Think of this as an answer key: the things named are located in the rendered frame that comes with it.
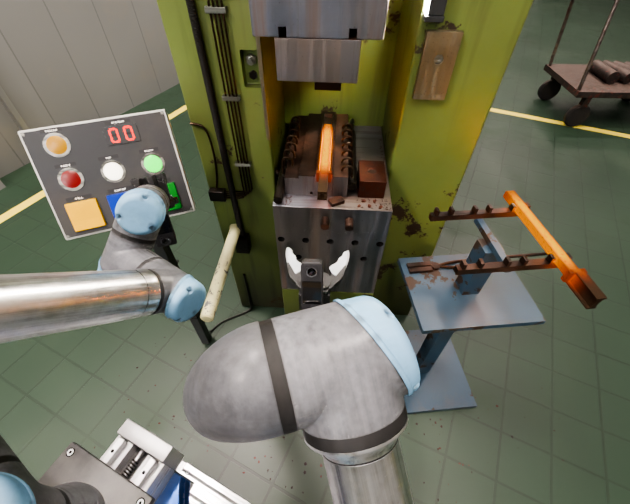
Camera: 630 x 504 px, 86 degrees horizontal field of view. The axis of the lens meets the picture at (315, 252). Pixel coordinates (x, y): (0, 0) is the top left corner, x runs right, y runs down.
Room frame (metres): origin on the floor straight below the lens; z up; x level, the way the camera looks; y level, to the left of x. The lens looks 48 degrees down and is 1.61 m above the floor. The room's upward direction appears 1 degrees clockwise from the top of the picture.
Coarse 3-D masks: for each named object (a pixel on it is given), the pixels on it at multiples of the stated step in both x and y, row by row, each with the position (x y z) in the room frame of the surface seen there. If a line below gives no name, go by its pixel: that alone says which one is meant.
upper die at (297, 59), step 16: (352, 32) 0.92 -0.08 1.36; (288, 48) 0.88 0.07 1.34; (304, 48) 0.88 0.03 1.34; (320, 48) 0.87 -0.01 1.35; (336, 48) 0.87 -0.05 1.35; (352, 48) 0.87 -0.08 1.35; (288, 64) 0.88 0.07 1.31; (304, 64) 0.88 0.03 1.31; (320, 64) 0.87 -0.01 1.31; (336, 64) 0.87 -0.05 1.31; (352, 64) 0.87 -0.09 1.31; (288, 80) 0.88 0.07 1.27; (304, 80) 0.88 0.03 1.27; (320, 80) 0.87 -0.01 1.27; (336, 80) 0.87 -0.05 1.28; (352, 80) 0.87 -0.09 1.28
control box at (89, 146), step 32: (64, 128) 0.78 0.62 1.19; (96, 128) 0.80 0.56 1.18; (128, 128) 0.82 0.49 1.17; (160, 128) 0.84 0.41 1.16; (32, 160) 0.72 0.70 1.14; (64, 160) 0.73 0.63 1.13; (96, 160) 0.75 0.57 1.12; (128, 160) 0.77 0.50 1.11; (64, 192) 0.69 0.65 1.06; (96, 192) 0.71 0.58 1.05; (64, 224) 0.64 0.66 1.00
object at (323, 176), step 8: (328, 128) 1.14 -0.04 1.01; (328, 136) 1.09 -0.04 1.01; (328, 144) 1.03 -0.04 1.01; (328, 152) 0.98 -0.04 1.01; (328, 160) 0.94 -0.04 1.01; (320, 168) 0.89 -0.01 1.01; (328, 168) 0.89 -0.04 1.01; (320, 176) 0.84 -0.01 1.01; (328, 176) 0.86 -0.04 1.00; (320, 184) 0.80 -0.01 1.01; (320, 192) 0.77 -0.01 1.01
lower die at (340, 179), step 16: (304, 128) 1.19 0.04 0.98; (320, 128) 1.16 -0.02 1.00; (336, 128) 1.17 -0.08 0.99; (304, 144) 1.06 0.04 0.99; (320, 144) 1.05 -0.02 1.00; (336, 144) 1.06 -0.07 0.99; (288, 160) 0.98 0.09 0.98; (304, 160) 0.96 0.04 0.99; (336, 160) 0.96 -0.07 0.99; (288, 176) 0.89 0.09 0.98; (304, 176) 0.88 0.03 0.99; (336, 176) 0.87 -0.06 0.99; (288, 192) 0.88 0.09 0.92; (304, 192) 0.88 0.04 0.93; (336, 192) 0.87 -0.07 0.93
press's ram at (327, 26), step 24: (264, 0) 0.88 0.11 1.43; (288, 0) 0.88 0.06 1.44; (312, 0) 0.87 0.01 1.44; (336, 0) 0.87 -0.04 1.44; (360, 0) 0.87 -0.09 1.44; (384, 0) 0.87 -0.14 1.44; (264, 24) 0.88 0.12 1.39; (288, 24) 0.88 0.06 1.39; (312, 24) 0.87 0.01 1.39; (336, 24) 0.87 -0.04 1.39; (360, 24) 0.87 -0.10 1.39; (384, 24) 0.87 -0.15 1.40
